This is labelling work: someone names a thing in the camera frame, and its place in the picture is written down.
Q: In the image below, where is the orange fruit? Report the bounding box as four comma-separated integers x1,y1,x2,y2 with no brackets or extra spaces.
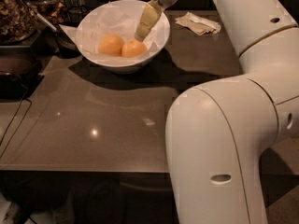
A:
98,34,124,56
121,38,147,58

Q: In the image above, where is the black power cable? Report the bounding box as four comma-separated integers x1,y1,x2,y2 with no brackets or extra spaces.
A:
0,73,33,159

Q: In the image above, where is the black wire basket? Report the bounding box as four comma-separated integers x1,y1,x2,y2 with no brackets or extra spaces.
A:
67,5,90,23

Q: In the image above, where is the white spoon handle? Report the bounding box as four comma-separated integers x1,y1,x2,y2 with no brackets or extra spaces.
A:
30,8,58,33

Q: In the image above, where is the white paper bowl liner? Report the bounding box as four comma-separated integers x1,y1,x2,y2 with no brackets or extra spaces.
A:
59,3,166,63

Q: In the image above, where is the black appliance on left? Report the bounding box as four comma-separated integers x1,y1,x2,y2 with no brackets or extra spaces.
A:
0,49,43,100

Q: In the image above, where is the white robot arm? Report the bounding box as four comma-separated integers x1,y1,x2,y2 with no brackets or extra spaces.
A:
165,0,299,224

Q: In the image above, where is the large glass snack jar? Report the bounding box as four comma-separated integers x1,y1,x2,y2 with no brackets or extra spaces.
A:
0,0,36,45

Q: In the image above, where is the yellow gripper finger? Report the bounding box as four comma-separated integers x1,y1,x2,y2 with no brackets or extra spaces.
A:
135,1,163,42

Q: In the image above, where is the folded beige napkin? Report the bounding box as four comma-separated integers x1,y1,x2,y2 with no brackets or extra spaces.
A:
175,12,221,35

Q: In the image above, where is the white ceramic bowl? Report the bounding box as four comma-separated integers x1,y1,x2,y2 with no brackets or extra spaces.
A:
75,0,171,75

